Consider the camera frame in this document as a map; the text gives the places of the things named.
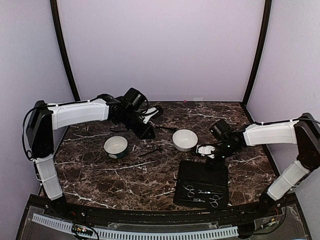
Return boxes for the white bowl with blue rim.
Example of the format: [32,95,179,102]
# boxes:
[103,136,128,159]

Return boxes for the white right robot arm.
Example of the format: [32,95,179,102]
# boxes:
[209,112,320,217]

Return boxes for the silver thinning scissors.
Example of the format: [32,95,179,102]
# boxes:
[209,195,223,208]

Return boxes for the black corner post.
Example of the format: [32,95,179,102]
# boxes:
[49,0,80,101]
[241,0,273,108]

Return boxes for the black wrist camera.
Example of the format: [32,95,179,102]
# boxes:
[123,87,147,111]
[209,119,232,141]

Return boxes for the clear tape on wall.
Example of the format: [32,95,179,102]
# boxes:
[193,97,203,102]

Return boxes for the black right corner post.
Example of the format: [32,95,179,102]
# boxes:
[241,0,273,108]

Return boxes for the black front table rail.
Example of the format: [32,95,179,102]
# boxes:
[66,198,285,226]

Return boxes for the black zippered tool case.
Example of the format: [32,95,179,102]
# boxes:
[173,160,229,210]

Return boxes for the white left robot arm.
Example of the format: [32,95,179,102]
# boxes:
[22,94,162,218]

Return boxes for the black hair clip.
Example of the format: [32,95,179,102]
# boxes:
[155,126,177,132]
[138,146,163,158]

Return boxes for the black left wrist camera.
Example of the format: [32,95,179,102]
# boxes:
[123,87,147,111]

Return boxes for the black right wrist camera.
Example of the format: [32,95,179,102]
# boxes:
[209,119,232,141]

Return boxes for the white slotted cable duct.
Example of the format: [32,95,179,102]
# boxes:
[31,213,239,240]

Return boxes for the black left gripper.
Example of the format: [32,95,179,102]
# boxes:
[117,109,156,141]

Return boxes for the plain white bowl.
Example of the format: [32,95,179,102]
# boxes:
[172,129,198,152]

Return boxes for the black left corner post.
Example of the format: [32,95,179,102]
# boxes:
[49,0,80,101]

